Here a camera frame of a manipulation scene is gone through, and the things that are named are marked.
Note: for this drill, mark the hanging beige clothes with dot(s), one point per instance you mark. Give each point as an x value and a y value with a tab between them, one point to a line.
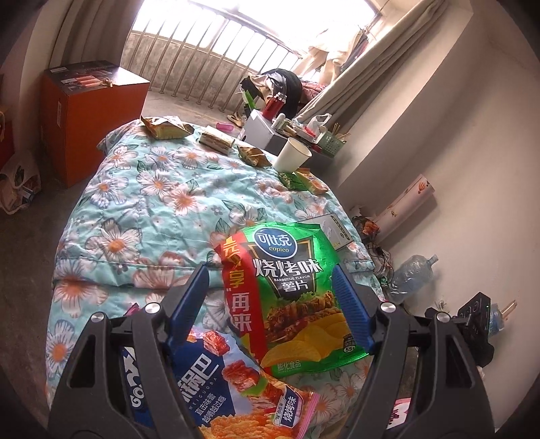
333	50

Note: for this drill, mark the green potato chip bag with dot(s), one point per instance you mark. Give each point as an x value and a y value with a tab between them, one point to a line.
291	270

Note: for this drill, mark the pale blue rectangular box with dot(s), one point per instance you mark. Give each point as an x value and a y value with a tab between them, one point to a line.
333	230

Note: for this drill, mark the floral turquoise blanket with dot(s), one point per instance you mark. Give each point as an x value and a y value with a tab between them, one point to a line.
147	202

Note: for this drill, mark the crumpled golden snack wrapper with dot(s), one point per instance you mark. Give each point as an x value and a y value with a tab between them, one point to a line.
216	141
254	156
166	128

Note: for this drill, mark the orange snack packet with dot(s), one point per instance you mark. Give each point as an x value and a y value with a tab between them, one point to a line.
314	181

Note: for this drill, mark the beige slipper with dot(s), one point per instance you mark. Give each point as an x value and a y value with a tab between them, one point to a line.
236	120

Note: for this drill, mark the white paper cup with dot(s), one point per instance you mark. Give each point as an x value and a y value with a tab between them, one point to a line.
291	154

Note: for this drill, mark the pink plastic item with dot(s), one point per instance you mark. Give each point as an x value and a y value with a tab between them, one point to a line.
224	126

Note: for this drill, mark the balcony railing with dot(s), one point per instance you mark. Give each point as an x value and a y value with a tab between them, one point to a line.
190	67

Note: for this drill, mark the dark blue cookie packet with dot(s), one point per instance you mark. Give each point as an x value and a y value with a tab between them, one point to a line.
130	380

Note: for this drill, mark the rolled white poster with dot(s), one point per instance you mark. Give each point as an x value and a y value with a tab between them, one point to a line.
405	202

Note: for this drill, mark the white shopping bag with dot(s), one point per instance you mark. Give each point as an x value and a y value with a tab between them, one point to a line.
19	185

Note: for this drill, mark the white plastic bag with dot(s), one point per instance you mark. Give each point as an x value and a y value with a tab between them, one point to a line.
317	124

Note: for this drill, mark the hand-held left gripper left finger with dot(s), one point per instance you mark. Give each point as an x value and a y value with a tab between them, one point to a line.
187	304

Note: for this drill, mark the black clothing pile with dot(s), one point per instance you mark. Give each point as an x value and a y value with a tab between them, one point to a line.
287	90

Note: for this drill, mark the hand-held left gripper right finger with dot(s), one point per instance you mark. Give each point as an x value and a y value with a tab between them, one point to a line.
352	308

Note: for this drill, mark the orange cardboard box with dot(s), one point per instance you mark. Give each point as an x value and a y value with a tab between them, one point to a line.
93	126

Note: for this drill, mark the beige curtain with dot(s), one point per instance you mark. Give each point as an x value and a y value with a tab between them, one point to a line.
84	33
371	71

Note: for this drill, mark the green plastic basket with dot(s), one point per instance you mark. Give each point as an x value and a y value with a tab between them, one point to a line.
329	143

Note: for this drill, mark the large clear water bottle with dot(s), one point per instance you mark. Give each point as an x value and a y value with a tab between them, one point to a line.
411	276
498	318

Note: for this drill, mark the small white side table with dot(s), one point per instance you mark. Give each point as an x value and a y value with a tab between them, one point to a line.
257	128

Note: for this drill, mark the small green snack packet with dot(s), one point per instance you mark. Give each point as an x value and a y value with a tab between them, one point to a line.
291	180

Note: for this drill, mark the blue rice cracker bag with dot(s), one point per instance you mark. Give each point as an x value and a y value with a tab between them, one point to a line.
236	392

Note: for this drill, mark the pink patterned pillow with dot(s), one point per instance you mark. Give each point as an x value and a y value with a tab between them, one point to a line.
400	411

